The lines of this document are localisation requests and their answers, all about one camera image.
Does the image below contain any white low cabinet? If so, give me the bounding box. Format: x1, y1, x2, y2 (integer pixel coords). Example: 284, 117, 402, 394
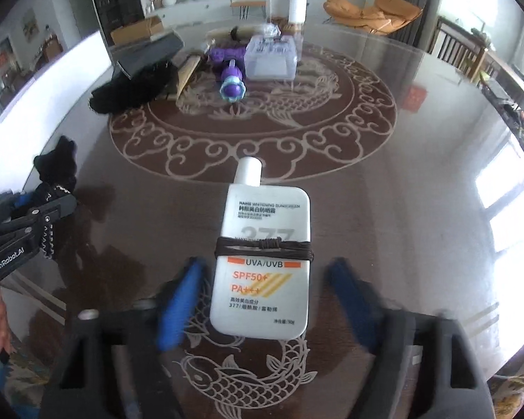
135, 0, 333, 27

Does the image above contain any white-capped clear bottle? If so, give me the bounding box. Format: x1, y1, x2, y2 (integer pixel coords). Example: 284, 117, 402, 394
287, 0, 308, 53

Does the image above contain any clear plastic jar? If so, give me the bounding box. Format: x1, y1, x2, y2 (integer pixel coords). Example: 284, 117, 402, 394
265, 0, 307, 24

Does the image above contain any grey curtain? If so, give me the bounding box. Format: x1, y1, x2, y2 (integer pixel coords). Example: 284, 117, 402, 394
402, 0, 446, 49

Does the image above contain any framed wall picture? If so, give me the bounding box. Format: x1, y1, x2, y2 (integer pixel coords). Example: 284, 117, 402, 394
22, 9, 38, 42

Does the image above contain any brown cord band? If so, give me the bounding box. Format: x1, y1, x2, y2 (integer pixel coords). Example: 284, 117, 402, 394
214, 236, 312, 259

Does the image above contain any cardboard box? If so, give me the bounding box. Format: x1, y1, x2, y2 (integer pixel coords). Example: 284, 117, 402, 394
110, 15, 164, 46

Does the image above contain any white panel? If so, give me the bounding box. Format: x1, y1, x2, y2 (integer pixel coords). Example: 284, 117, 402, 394
0, 30, 114, 158

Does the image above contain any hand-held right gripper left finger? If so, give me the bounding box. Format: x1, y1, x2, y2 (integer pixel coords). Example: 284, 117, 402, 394
39, 257, 204, 419

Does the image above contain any white sunscreen bottle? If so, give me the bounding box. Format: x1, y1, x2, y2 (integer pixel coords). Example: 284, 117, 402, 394
210, 157, 312, 339

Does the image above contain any black cloth pile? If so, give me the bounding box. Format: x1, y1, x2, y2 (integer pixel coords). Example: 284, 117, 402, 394
89, 62, 180, 115

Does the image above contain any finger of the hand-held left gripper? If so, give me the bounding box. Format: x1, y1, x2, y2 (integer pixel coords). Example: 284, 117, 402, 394
0, 190, 40, 228
0, 195, 78, 251

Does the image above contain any wooden chair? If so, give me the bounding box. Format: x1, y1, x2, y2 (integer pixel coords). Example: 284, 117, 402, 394
432, 15, 490, 79

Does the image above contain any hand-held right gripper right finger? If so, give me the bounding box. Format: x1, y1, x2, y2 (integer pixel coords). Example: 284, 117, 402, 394
325, 257, 496, 419

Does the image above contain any purple flower toy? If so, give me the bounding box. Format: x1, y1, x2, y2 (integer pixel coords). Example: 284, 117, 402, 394
219, 62, 246, 103

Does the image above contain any black stitched cloth piece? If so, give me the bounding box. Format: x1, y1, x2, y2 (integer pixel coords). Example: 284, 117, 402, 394
32, 136, 79, 263

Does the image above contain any cluttered side counter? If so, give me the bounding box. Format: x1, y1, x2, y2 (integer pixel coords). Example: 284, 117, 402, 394
480, 65, 524, 175

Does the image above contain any small wooden side table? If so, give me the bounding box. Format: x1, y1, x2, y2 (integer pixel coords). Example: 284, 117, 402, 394
231, 0, 267, 20

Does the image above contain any dark grey flat box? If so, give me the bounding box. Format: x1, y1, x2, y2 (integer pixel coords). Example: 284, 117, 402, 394
111, 28, 185, 80

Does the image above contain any orange lounge chair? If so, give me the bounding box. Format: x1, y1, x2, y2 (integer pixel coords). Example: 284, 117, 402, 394
323, 0, 424, 36

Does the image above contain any purple plastic toy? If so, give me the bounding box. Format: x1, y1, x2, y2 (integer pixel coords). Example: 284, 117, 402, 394
209, 46, 246, 71

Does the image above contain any clear plastic storage box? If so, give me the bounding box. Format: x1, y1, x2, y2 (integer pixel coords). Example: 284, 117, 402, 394
245, 35, 298, 81

